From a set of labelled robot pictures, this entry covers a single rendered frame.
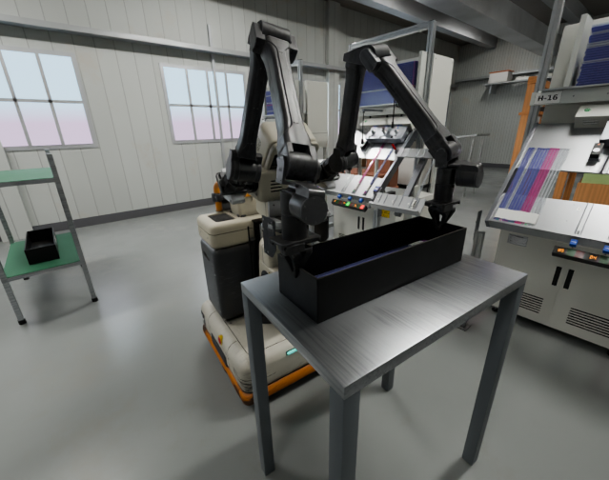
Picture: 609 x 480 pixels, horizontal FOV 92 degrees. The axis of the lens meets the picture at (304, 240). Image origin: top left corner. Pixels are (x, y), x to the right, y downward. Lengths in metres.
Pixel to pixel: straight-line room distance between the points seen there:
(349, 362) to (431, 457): 0.96
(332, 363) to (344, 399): 0.06
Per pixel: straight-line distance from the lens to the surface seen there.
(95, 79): 5.13
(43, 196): 5.09
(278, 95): 0.72
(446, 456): 1.53
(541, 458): 1.68
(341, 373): 0.57
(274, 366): 1.44
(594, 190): 4.84
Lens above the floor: 1.20
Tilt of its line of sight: 21 degrees down
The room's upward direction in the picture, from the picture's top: 1 degrees counter-clockwise
